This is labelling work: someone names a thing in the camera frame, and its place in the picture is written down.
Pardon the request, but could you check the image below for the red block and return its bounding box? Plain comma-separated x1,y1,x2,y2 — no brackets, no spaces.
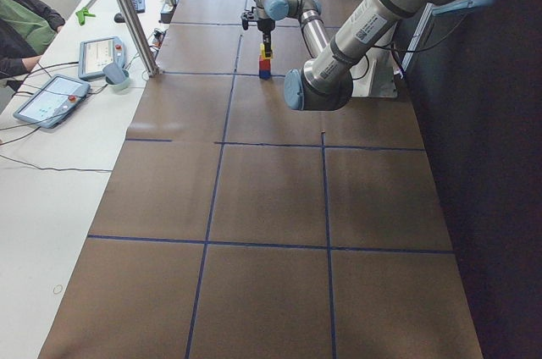
258,58,271,74

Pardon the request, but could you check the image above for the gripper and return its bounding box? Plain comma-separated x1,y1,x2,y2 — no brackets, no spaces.
257,19,275,46

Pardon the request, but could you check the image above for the blue cup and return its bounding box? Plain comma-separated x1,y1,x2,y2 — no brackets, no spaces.
102,63,127,85

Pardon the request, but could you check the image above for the green clamp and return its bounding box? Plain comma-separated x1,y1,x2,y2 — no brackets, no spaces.
75,7,95,25

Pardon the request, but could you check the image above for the blue block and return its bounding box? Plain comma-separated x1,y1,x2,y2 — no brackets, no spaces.
259,70,271,80

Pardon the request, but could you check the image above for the black computer mouse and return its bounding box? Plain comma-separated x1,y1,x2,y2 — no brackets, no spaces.
113,13,125,24

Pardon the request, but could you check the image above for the white side table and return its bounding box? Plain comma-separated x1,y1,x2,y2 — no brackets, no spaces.
1,0,147,358

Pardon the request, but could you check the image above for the aluminium frame post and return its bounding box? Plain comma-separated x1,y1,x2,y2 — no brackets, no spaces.
116,0,159,77

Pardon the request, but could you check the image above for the teach pendant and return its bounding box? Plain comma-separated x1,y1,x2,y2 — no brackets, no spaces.
13,75,91,129
78,36,126,80

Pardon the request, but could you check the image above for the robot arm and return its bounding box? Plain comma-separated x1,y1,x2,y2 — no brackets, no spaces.
241,0,495,111

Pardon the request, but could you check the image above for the near teach pendant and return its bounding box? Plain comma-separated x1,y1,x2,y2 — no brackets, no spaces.
13,75,91,129

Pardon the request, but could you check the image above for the far teach pendant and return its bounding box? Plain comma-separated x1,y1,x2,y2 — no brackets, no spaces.
78,36,126,80

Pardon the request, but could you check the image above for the light green bowl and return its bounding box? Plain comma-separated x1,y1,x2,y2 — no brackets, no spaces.
108,70,130,92

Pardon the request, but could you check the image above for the yellow block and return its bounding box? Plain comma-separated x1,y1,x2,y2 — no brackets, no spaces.
260,43,274,60

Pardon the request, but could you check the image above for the white pole base bracket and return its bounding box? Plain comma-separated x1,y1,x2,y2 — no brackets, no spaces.
351,48,397,98

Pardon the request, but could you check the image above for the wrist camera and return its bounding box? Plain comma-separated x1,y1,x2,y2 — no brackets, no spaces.
241,8,259,30

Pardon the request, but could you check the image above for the seated person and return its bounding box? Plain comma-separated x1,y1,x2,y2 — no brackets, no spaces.
1,0,65,79

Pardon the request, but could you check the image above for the rubber band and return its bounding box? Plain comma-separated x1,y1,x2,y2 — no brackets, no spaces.
53,284,64,295

